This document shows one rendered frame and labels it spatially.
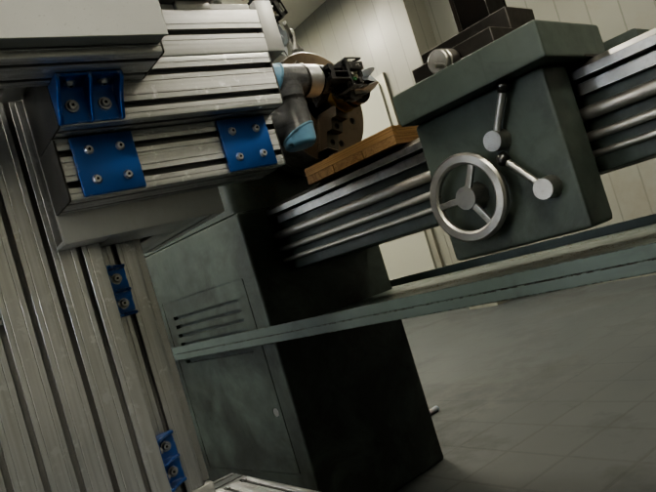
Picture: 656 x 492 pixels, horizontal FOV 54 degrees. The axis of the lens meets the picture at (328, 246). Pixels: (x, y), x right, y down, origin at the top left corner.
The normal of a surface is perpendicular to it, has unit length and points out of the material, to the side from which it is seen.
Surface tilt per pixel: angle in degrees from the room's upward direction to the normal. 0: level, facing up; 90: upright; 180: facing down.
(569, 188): 90
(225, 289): 90
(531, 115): 90
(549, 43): 90
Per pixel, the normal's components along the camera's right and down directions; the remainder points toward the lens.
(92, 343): 0.55, -0.19
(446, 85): -0.72, 0.19
